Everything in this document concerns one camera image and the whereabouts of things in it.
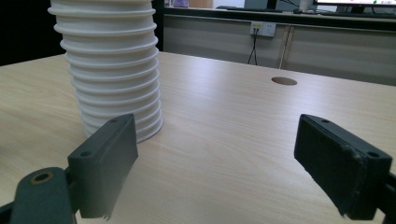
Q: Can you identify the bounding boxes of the stack of white paper cups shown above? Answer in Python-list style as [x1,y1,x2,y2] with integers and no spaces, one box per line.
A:
[47,0,163,144]

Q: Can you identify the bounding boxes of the white wall socket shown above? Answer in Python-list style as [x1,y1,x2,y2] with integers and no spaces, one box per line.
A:
[249,21,277,37]

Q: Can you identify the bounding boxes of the black power cable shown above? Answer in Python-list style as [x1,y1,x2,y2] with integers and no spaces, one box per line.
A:
[247,28,260,66]

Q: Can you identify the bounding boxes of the dark office desk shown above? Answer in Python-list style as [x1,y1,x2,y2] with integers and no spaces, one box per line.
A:
[163,5,396,32]

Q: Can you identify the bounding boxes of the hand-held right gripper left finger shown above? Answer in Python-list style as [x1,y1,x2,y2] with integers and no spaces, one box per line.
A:
[67,113,139,220]

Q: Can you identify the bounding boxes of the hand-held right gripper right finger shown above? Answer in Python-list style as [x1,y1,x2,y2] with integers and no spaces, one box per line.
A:
[293,113,393,221]

